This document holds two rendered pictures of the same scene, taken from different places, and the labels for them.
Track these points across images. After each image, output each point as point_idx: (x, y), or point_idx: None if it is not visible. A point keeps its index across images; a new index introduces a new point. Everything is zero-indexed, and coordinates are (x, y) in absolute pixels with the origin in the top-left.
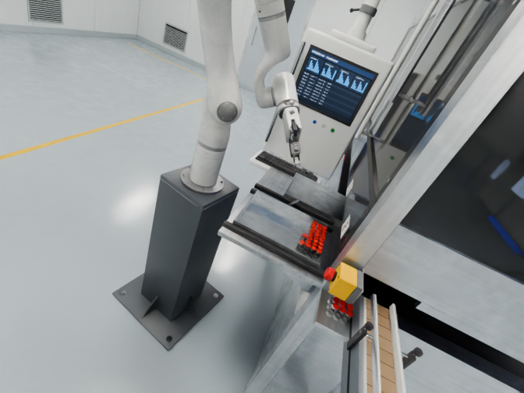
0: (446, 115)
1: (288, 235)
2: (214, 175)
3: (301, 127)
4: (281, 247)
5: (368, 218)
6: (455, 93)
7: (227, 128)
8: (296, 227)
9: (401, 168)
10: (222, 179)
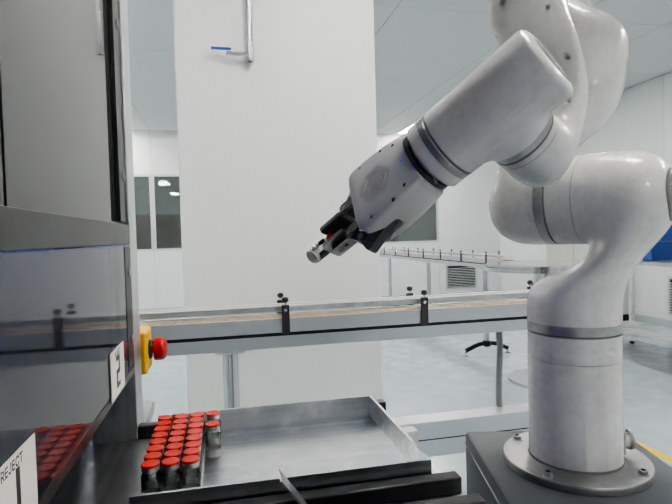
0: (128, 49)
1: (251, 456)
2: (528, 411)
3: (351, 173)
4: (252, 413)
5: (134, 248)
6: (122, 9)
7: (563, 275)
8: (240, 481)
9: (127, 143)
10: (564, 483)
